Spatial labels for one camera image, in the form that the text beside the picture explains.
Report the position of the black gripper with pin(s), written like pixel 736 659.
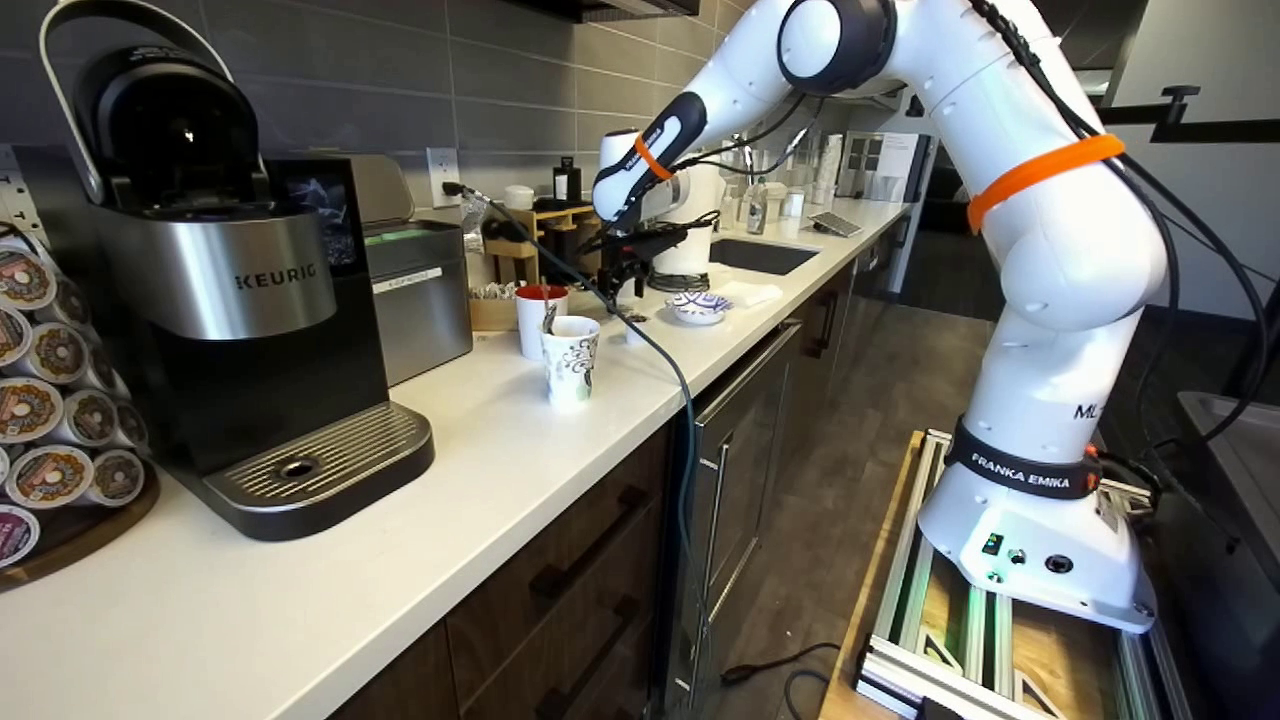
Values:
pixel 628 252

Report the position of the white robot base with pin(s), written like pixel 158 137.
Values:
pixel 1032 534

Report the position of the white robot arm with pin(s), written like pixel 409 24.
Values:
pixel 1046 188

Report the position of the blue patterned paper plate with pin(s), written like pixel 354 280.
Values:
pixel 698 310

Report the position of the wooden condiment organizer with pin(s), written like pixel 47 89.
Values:
pixel 545 244

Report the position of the patterned paper cup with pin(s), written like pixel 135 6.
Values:
pixel 569 358

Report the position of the white mug red interior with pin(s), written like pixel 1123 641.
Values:
pixel 534 302

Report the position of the black cylinder container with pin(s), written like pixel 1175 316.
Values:
pixel 564 182

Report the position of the white lid jar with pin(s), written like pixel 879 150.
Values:
pixel 517 196

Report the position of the stainless steel box appliance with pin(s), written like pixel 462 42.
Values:
pixel 416 273

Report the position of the black Keurig coffee maker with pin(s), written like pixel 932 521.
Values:
pixel 231 287

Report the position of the coffee pod carousel rack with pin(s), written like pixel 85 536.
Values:
pixel 75 451

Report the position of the white wall outlet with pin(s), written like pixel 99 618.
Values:
pixel 440 173

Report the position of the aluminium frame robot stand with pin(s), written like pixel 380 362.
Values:
pixel 926 644

